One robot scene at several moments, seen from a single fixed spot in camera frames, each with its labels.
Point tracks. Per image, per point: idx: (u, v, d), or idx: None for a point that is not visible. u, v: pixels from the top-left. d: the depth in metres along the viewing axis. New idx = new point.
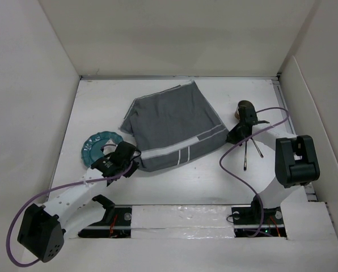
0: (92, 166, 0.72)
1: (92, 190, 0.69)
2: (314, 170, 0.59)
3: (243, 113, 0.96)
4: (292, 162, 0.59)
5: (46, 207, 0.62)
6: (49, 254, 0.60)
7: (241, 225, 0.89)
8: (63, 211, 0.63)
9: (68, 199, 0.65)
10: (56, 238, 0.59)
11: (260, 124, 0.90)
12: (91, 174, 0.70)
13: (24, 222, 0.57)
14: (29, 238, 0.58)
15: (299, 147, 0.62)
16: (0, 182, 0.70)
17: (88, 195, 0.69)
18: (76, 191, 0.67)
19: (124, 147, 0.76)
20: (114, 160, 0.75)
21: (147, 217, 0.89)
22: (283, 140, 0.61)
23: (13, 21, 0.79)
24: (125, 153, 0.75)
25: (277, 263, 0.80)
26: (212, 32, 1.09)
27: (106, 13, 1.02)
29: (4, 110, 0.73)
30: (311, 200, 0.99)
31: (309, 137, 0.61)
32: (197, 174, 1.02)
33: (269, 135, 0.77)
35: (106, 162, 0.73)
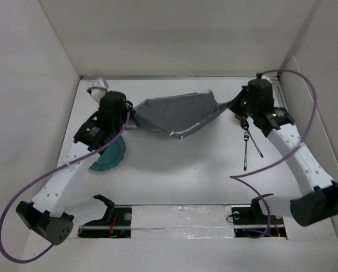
0: (75, 141, 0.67)
1: (80, 169, 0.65)
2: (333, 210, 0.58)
3: (256, 92, 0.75)
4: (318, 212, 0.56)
5: (34, 203, 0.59)
6: (61, 236, 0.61)
7: (241, 225, 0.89)
8: (54, 204, 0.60)
9: (55, 191, 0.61)
10: (59, 228, 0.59)
11: (284, 129, 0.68)
12: (76, 152, 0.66)
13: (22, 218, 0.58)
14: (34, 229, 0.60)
15: (330, 190, 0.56)
16: (0, 182, 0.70)
17: (76, 177, 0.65)
18: (63, 177, 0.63)
19: (106, 103, 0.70)
20: (102, 119, 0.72)
21: (148, 217, 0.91)
22: (319, 199, 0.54)
23: (13, 21, 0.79)
24: (112, 112, 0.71)
25: (277, 263, 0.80)
26: (212, 32, 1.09)
27: (106, 13, 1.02)
29: (4, 109, 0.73)
30: None
31: None
32: (198, 174, 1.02)
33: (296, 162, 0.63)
35: (90, 130, 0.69)
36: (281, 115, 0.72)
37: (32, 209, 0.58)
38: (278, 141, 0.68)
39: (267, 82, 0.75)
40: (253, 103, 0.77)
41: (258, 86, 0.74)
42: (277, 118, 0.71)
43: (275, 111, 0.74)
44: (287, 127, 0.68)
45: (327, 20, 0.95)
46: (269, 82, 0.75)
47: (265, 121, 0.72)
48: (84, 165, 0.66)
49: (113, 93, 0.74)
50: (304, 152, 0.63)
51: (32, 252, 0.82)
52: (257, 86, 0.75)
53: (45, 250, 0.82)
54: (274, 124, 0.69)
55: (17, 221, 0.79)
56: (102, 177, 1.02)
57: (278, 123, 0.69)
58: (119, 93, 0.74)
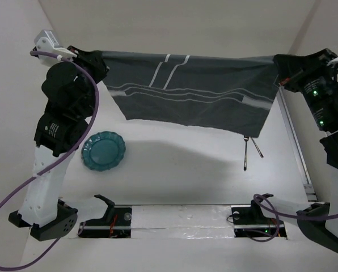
0: (37, 144, 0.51)
1: (54, 174, 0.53)
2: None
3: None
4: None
5: (23, 215, 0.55)
6: (66, 228, 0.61)
7: (241, 225, 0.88)
8: (39, 215, 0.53)
9: (35, 203, 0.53)
10: (56, 227, 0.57)
11: None
12: (41, 159, 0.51)
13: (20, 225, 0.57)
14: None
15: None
16: (0, 182, 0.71)
17: (54, 181, 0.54)
18: (39, 186, 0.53)
19: (49, 90, 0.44)
20: (58, 107, 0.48)
21: (147, 217, 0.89)
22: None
23: (13, 21, 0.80)
24: (60, 101, 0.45)
25: (277, 263, 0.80)
26: (212, 32, 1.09)
27: (106, 13, 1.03)
29: (4, 109, 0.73)
30: (311, 200, 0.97)
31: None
32: (198, 175, 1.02)
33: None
35: (48, 128, 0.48)
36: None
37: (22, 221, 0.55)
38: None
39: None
40: (324, 102, 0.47)
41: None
42: None
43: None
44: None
45: None
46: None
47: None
48: (55, 169, 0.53)
49: (56, 67, 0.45)
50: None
51: (32, 253, 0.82)
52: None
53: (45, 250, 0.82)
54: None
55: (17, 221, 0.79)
56: (102, 177, 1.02)
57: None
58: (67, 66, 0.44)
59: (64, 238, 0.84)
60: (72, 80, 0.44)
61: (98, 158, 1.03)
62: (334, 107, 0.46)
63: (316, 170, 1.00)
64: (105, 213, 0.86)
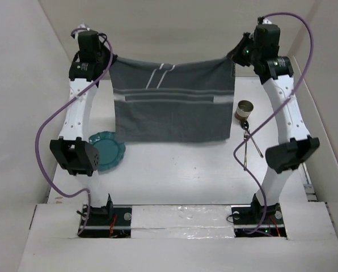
0: (71, 79, 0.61)
1: (88, 101, 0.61)
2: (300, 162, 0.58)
3: (260, 35, 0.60)
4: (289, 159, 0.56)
5: (64, 136, 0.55)
6: (96, 163, 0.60)
7: (241, 225, 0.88)
8: (82, 131, 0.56)
9: (76, 119, 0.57)
10: (92, 151, 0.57)
11: (283, 79, 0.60)
12: (78, 85, 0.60)
13: (57, 157, 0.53)
14: (71, 164, 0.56)
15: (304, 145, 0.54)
16: (0, 182, 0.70)
17: (88, 108, 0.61)
18: (77, 109, 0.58)
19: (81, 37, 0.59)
20: (84, 55, 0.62)
21: (147, 217, 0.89)
22: (292, 147, 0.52)
23: (13, 21, 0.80)
24: (91, 47, 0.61)
25: (277, 263, 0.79)
26: (212, 32, 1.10)
27: (106, 13, 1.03)
29: (4, 109, 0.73)
30: (311, 200, 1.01)
31: (313, 144, 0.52)
32: (197, 175, 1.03)
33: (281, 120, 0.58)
35: (80, 65, 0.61)
36: (282, 64, 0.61)
37: (65, 142, 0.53)
38: (269, 88, 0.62)
39: (276, 26, 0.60)
40: (256, 50, 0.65)
41: (265, 31, 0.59)
42: (278, 67, 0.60)
43: (277, 60, 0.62)
44: (285, 77, 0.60)
45: (328, 20, 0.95)
46: (279, 30, 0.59)
47: (263, 67, 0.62)
48: (91, 95, 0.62)
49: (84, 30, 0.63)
50: (293, 109, 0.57)
51: (30, 253, 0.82)
52: (263, 29, 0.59)
53: (45, 250, 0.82)
54: (273, 73, 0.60)
55: (17, 221, 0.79)
56: (102, 177, 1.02)
57: (277, 72, 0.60)
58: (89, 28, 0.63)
59: (64, 238, 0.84)
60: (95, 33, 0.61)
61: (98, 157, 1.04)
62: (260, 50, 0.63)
63: (316, 171, 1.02)
64: (106, 209, 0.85)
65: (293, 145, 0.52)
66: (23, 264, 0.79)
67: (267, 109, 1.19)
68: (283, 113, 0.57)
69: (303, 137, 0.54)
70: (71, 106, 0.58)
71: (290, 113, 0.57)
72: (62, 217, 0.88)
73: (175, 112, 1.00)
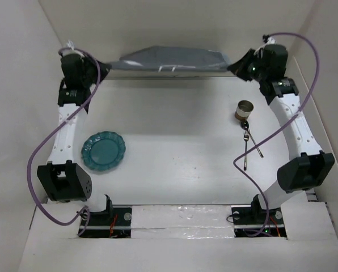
0: (59, 105, 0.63)
1: (77, 124, 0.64)
2: (317, 182, 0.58)
3: (269, 56, 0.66)
4: (301, 178, 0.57)
5: (53, 161, 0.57)
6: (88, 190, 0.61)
7: (241, 225, 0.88)
8: (72, 153, 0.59)
9: (65, 143, 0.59)
10: (84, 176, 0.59)
11: (288, 97, 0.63)
12: (67, 111, 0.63)
13: (46, 183, 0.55)
14: (60, 192, 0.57)
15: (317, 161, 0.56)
16: None
17: (77, 130, 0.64)
18: (67, 133, 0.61)
19: (67, 64, 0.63)
20: (72, 81, 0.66)
21: (148, 217, 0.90)
22: (303, 162, 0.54)
23: (13, 21, 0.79)
24: (78, 74, 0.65)
25: (277, 263, 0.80)
26: (212, 32, 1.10)
27: (106, 14, 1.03)
29: (4, 109, 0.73)
30: (311, 200, 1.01)
31: (331, 157, 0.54)
32: (197, 174, 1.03)
33: (290, 134, 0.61)
35: (69, 92, 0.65)
36: (287, 84, 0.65)
37: (54, 168, 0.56)
38: (275, 105, 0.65)
39: (283, 49, 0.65)
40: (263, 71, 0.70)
41: (273, 52, 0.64)
42: (283, 87, 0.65)
43: (282, 81, 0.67)
44: (290, 94, 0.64)
45: (328, 20, 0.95)
46: (286, 52, 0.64)
47: (269, 87, 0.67)
48: (80, 118, 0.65)
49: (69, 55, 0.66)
50: (301, 124, 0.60)
51: (30, 253, 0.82)
52: (271, 52, 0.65)
53: (44, 251, 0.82)
54: (278, 93, 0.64)
55: (17, 221, 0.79)
56: (102, 177, 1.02)
57: (282, 92, 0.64)
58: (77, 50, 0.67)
59: (64, 238, 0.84)
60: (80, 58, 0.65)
61: (98, 157, 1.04)
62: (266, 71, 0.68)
63: None
64: (106, 210, 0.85)
65: (305, 161, 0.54)
66: (23, 264, 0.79)
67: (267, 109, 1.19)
68: (294, 129, 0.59)
69: (316, 152, 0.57)
70: (60, 131, 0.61)
71: (300, 127, 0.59)
72: (63, 217, 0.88)
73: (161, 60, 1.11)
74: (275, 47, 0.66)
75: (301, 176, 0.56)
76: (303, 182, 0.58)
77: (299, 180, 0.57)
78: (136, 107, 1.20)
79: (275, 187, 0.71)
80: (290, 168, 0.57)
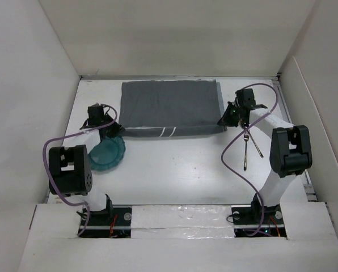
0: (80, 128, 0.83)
1: (92, 138, 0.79)
2: (307, 158, 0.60)
3: (241, 96, 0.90)
4: (288, 152, 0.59)
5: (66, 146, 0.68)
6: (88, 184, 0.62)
7: (241, 225, 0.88)
8: None
9: (80, 139, 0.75)
10: (88, 168, 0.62)
11: (258, 110, 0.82)
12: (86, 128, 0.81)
13: (53, 163, 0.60)
14: (61, 178, 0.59)
15: (295, 137, 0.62)
16: None
17: (91, 141, 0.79)
18: (82, 137, 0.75)
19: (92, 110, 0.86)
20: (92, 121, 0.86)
21: (147, 217, 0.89)
22: (281, 131, 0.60)
23: (13, 21, 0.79)
24: (98, 114, 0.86)
25: (277, 263, 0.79)
26: (212, 32, 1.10)
27: (106, 13, 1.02)
29: (4, 109, 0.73)
30: (311, 200, 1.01)
31: (305, 127, 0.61)
32: (197, 174, 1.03)
33: (266, 123, 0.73)
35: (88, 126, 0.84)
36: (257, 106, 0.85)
37: (63, 153, 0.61)
38: (253, 118, 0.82)
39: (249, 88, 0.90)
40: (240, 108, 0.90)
41: (242, 91, 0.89)
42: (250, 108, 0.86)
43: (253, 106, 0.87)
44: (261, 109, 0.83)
45: (327, 20, 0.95)
46: (250, 89, 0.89)
47: (246, 112, 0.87)
48: (95, 135, 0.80)
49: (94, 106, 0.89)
50: (273, 117, 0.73)
51: (30, 253, 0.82)
52: (241, 90, 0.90)
53: (44, 250, 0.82)
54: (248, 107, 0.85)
55: (17, 221, 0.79)
56: (102, 177, 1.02)
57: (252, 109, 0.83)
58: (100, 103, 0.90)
59: (64, 238, 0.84)
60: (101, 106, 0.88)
61: (98, 158, 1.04)
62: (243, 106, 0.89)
63: (315, 171, 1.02)
64: (105, 210, 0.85)
65: (282, 130, 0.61)
66: (23, 264, 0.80)
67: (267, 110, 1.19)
68: (265, 120, 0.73)
69: (291, 127, 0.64)
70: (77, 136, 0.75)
71: (272, 118, 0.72)
72: (62, 216, 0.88)
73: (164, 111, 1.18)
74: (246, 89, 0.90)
75: (286, 149, 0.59)
76: (293, 159, 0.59)
77: (287, 155, 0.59)
78: (136, 107, 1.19)
79: (275, 187, 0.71)
80: (274, 147, 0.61)
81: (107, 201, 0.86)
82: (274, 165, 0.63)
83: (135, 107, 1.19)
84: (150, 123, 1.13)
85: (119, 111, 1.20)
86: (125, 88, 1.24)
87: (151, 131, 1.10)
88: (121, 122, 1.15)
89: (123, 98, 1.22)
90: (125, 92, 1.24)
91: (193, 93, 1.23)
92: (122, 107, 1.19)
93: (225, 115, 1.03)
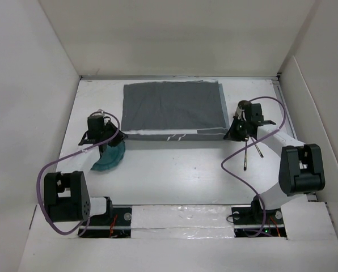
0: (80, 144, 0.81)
1: (91, 157, 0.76)
2: (319, 180, 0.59)
3: (248, 110, 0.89)
4: (298, 173, 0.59)
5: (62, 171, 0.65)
6: (85, 211, 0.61)
7: (241, 225, 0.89)
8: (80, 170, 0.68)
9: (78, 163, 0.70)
10: (85, 193, 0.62)
11: (267, 126, 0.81)
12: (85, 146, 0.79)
13: (48, 192, 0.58)
14: (58, 207, 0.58)
15: (306, 156, 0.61)
16: None
17: (89, 160, 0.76)
18: (80, 157, 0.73)
19: (91, 124, 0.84)
20: (92, 134, 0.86)
21: (147, 217, 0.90)
22: (291, 150, 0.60)
23: (12, 21, 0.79)
24: (98, 126, 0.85)
25: (277, 263, 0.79)
26: (212, 32, 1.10)
27: (106, 13, 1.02)
29: (4, 109, 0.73)
30: (311, 200, 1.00)
31: (317, 146, 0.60)
32: (197, 174, 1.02)
33: (276, 141, 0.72)
35: (89, 139, 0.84)
36: (266, 123, 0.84)
37: (60, 178, 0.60)
38: (260, 134, 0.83)
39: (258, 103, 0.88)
40: (248, 123, 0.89)
41: (250, 106, 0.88)
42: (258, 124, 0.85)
43: (261, 122, 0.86)
44: (270, 125, 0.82)
45: (327, 21, 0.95)
46: (258, 103, 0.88)
47: (253, 128, 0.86)
48: (94, 152, 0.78)
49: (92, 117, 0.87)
50: (282, 134, 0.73)
51: (30, 253, 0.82)
52: (249, 105, 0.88)
53: (44, 250, 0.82)
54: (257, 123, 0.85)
55: (17, 221, 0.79)
56: (102, 176, 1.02)
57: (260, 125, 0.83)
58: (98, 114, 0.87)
59: (64, 238, 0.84)
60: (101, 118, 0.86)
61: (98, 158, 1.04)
62: (251, 121, 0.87)
63: None
64: (106, 210, 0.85)
65: (293, 149, 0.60)
66: (24, 264, 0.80)
67: (267, 110, 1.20)
68: (275, 137, 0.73)
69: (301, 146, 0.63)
70: (75, 157, 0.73)
71: (282, 135, 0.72)
72: None
73: (169, 114, 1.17)
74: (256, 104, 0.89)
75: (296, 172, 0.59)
76: (303, 181, 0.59)
77: (297, 177, 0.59)
78: (138, 109, 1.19)
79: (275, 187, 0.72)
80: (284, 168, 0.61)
81: (107, 203, 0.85)
82: (283, 186, 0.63)
83: (137, 110, 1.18)
84: (152, 127, 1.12)
85: (122, 115, 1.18)
86: (126, 90, 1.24)
87: (156, 135, 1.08)
88: (123, 126, 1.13)
89: (126, 101, 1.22)
90: (126, 93, 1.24)
91: (194, 97, 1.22)
92: (125, 110, 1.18)
93: (232, 131, 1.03)
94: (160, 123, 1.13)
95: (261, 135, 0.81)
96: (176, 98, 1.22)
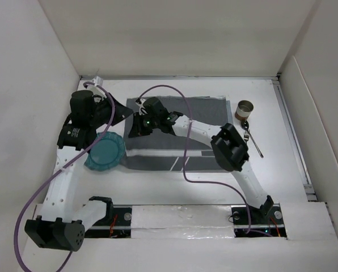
0: (60, 147, 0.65)
1: (73, 174, 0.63)
2: (244, 147, 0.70)
3: (151, 110, 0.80)
4: (231, 152, 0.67)
5: (43, 216, 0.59)
6: (77, 242, 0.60)
7: (241, 225, 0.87)
8: (63, 210, 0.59)
9: (58, 198, 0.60)
10: (75, 229, 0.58)
11: (179, 120, 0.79)
12: (65, 156, 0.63)
13: (33, 236, 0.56)
14: (47, 245, 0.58)
15: (226, 135, 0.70)
16: None
17: (74, 176, 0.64)
18: (60, 183, 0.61)
19: (75, 104, 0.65)
20: (77, 119, 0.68)
21: (148, 217, 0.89)
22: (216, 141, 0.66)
23: (12, 22, 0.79)
24: (84, 111, 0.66)
25: (276, 263, 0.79)
26: (213, 32, 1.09)
27: (106, 13, 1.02)
29: (3, 109, 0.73)
30: (311, 200, 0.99)
31: (229, 125, 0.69)
32: (198, 175, 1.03)
33: (198, 135, 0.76)
35: (71, 132, 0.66)
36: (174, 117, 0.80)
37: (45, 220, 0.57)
38: (178, 131, 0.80)
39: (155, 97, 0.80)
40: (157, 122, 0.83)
41: (151, 106, 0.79)
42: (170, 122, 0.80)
43: (170, 115, 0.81)
44: (179, 118, 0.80)
45: (328, 21, 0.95)
46: (156, 98, 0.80)
47: (167, 128, 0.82)
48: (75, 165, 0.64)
49: (75, 95, 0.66)
50: (197, 124, 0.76)
51: (30, 253, 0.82)
52: (150, 105, 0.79)
53: (43, 250, 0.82)
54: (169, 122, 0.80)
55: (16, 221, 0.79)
56: (102, 176, 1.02)
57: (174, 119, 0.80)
58: (83, 93, 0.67)
59: None
60: (86, 98, 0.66)
61: (98, 158, 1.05)
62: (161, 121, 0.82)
63: (316, 170, 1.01)
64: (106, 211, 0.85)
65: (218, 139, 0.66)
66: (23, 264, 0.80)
67: (274, 132, 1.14)
68: (194, 132, 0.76)
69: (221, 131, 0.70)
70: (55, 181, 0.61)
71: (198, 127, 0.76)
72: None
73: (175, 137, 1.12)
74: (151, 99, 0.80)
75: (228, 152, 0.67)
76: (235, 154, 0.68)
77: (231, 156, 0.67)
78: None
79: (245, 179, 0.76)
80: (219, 156, 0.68)
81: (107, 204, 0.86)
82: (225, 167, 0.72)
83: None
84: (155, 147, 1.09)
85: (125, 131, 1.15)
86: (130, 106, 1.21)
87: (161, 162, 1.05)
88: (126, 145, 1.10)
89: (127, 102, 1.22)
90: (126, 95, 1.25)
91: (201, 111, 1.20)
92: (129, 122, 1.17)
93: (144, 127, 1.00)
94: (163, 141, 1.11)
95: (179, 130, 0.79)
96: (176, 100, 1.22)
